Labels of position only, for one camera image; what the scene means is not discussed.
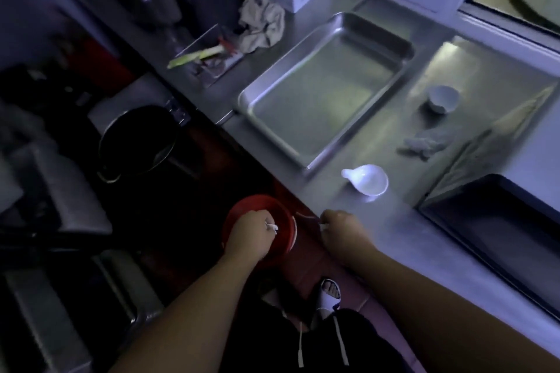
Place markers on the person's left hand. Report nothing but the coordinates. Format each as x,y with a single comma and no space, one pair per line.
249,237

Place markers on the person's right hand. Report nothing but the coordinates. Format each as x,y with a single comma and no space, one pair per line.
345,230

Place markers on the white tissue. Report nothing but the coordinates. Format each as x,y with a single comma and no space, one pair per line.
422,144
272,226

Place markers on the red plastic bucket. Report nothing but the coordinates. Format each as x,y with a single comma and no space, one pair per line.
282,237

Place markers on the white ceramic spoon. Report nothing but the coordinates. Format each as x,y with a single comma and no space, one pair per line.
442,101
372,180

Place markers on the silver microwave black door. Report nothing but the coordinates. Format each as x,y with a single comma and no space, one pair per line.
503,233

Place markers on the person's left forearm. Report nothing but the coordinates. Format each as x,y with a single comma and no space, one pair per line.
197,320

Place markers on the person's right forearm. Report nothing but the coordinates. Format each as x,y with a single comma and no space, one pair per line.
437,311

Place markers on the person's right white slipper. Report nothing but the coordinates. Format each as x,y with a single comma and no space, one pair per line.
326,303

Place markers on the stack of steel trays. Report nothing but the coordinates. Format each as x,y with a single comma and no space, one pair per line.
118,294

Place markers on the stainless steel tray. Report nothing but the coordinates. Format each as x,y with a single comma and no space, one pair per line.
323,88

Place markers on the black pot steel rim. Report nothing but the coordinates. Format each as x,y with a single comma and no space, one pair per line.
131,145

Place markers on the green onion stalk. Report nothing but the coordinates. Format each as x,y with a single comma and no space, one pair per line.
192,58

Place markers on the grey metal box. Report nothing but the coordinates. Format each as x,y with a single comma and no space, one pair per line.
65,193

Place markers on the red chili pepper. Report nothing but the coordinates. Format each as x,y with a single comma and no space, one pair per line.
227,45

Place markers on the beige crumpled rag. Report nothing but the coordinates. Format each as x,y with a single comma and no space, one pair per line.
262,23

